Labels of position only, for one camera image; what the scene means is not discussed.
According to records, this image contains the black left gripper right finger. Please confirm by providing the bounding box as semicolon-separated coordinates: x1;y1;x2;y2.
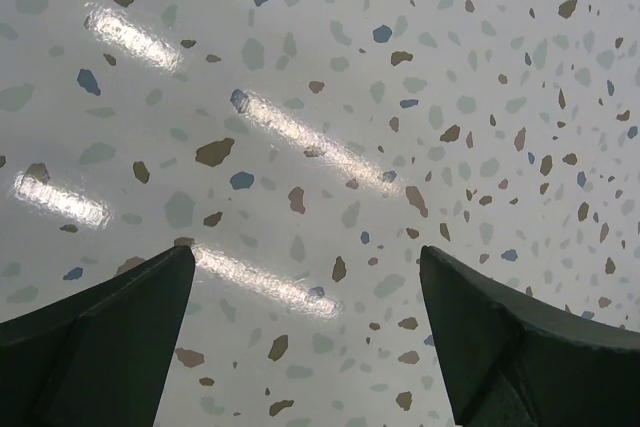
420;246;639;426

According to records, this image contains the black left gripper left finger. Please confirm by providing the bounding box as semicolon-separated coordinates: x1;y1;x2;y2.
1;246;195;427

